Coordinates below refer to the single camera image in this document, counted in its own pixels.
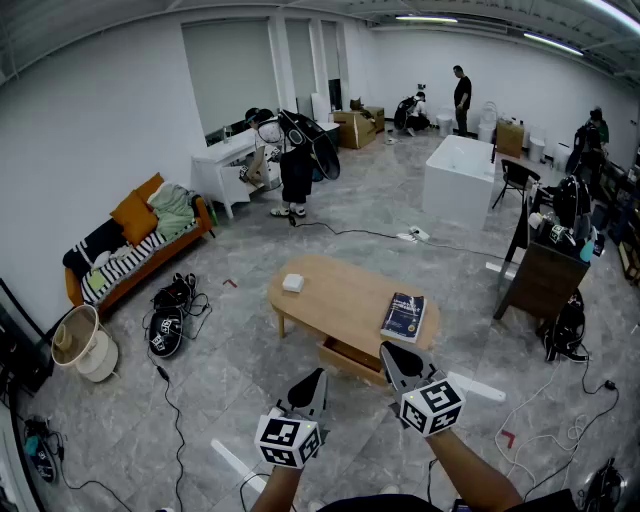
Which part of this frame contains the dark blue book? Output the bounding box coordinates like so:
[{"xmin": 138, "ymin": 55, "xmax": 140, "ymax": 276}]
[{"xmin": 379, "ymin": 292, "xmax": 427, "ymax": 345}]

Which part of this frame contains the beige round bin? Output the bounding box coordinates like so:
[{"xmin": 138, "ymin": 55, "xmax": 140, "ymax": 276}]
[{"xmin": 51, "ymin": 303, "xmax": 120, "ymax": 384}]

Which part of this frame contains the large cardboard box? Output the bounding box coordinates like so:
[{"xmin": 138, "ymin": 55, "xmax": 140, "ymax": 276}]
[{"xmin": 332, "ymin": 108, "xmax": 377, "ymax": 150}]

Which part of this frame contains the white vanity cabinet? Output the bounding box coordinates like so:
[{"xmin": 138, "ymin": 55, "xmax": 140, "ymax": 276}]
[{"xmin": 190, "ymin": 127, "xmax": 281, "ymax": 220}]

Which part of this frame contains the person's left forearm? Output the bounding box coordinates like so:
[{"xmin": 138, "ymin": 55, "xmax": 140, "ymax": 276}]
[{"xmin": 249, "ymin": 462, "xmax": 304, "ymax": 512}]

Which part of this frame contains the orange sofa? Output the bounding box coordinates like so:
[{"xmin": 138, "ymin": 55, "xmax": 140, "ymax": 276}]
[{"xmin": 63, "ymin": 172, "xmax": 216, "ymax": 314}]

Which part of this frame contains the black white striped blanket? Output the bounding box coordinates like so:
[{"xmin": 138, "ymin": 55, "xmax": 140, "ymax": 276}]
[{"xmin": 62, "ymin": 219, "xmax": 166, "ymax": 306}]

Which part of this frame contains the black equipment bundle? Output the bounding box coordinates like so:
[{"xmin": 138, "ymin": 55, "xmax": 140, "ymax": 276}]
[{"xmin": 19, "ymin": 413, "xmax": 66, "ymax": 485}]

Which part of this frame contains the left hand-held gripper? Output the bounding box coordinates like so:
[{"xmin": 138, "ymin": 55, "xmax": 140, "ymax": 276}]
[{"xmin": 253, "ymin": 368, "xmax": 332, "ymax": 470}]

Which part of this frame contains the black chair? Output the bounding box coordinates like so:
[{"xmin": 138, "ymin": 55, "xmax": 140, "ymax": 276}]
[{"xmin": 492, "ymin": 158, "xmax": 542, "ymax": 211}]

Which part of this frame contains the person's dark shirt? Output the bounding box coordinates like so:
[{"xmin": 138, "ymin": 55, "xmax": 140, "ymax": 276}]
[{"xmin": 324, "ymin": 489, "xmax": 581, "ymax": 512}]

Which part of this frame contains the orange cushion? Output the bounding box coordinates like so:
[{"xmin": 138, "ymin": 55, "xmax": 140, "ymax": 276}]
[
  {"xmin": 135, "ymin": 172, "xmax": 165, "ymax": 202},
  {"xmin": 109, "ymin": 189, "xmax": 159, "ymax": 246}
]

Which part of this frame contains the wide grey roller blind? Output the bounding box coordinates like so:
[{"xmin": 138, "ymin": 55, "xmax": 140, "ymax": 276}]
[{"xmin": 180, "ymin": 17, "xmax": 279, "ymax": 136}]

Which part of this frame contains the small cardboard box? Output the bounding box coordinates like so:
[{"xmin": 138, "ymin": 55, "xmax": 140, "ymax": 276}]
[{"xmin": 362, "ymin": 105, "xmax": 386, "ymax": 134}]

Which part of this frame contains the narrow grey roller blind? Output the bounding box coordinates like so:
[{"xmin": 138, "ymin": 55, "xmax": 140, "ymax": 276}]
[
  {"xmin": 284, "ymin": 18, "xmax": 319, "ymax": 99},
  {"xmin": 319, "ymin": 20, "xmax": 342, "ymax": 81}
]

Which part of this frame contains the tall cardboard box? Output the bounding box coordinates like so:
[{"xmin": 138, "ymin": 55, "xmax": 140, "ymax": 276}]
[{"xmin": 496, "ymin": 119, "xmax": 525, "ymax": 159}]

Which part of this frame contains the black cable with adapter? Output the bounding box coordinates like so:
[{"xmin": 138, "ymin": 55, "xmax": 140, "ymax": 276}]
[
  {"xmin": 143, "ymin": 344, "xmax": 189, "ymax": 512},
  {"xmin": 519, "ymin": 344, "xmax": 622, "ymax": 501}
]

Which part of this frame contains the dark green cabinet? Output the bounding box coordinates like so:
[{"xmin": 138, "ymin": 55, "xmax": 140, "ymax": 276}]
[{"xmin": 312, "ymin": 121, "xmax": 342, "ymax": 151}]

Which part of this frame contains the wooden desk drawer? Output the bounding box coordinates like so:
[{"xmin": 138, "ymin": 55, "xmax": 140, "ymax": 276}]
[{"xmin": 317, "ymin": 335, "xmax": 390, "ymax": 387}]

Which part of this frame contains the wooden coffee table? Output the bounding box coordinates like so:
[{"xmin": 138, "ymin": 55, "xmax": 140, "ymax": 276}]
[{"xmin": 267, "ymin": 253, "xmax": 442, "ymax": 387}]

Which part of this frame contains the coiled white cable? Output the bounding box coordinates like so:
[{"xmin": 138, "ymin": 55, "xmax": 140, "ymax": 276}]
[{"xmin": 493, "ymin": 357, "xmax": 594, "ymax": 489}]

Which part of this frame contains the white bathtub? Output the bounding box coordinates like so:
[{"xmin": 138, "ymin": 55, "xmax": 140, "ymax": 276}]
[{"xmin": 422, "ymin": 133, "xmax": 497, "ymax": 231}]

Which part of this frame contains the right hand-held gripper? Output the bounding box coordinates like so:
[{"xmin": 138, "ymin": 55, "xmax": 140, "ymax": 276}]
[{"xmin": 378, "ymin": 340, "xmax": 467, "ymax": 439}]

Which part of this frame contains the green blanket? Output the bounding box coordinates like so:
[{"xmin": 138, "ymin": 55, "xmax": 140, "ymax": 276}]
[{"xmin": 147, "ymin": 182, "xmax": 197, "ymax": 239}]

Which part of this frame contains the person's right forearm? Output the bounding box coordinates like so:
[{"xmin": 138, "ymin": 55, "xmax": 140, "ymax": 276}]
[{"xmin": 427, "ymin": 428, "xmax": 524, "ymax": 512}]

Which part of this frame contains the white upright panel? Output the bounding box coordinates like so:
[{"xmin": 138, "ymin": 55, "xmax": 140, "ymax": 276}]
[{"xmin": 310, "ymin": 91, "xmax": 332, "ymax": 124}]

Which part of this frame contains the dark wooden desk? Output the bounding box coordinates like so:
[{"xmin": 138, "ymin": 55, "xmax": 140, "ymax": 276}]
[{"xmin": 493, "ymin": 197, "xmax": 591, "ymax": 321}]

